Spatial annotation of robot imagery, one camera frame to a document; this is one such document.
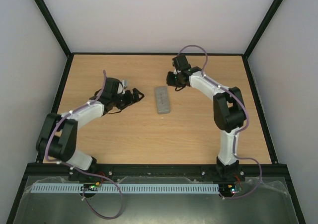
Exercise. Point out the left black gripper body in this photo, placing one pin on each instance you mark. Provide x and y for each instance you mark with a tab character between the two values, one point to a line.
122	102

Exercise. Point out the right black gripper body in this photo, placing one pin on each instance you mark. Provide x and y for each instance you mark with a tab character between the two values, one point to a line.
172	79

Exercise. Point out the grey felt glasses case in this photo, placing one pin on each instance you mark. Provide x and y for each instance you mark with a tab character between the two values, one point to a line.
162	100

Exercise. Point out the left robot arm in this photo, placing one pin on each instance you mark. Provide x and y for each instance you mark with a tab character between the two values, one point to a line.
57	141

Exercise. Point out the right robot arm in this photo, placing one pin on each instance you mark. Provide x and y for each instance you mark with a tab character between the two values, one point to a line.
229	112

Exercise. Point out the clear plastic sheet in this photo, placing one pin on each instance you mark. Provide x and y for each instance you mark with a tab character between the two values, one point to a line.
266	202

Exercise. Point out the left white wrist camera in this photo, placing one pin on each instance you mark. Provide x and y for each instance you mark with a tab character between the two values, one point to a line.
123	84

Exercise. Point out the light blue slotted cable duct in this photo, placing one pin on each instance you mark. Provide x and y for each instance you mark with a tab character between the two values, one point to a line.
127	188

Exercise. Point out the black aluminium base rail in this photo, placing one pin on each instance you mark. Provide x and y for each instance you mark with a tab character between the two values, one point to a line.
205	173

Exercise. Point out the black cage frame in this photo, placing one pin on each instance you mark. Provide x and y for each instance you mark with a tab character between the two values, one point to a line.
270	170

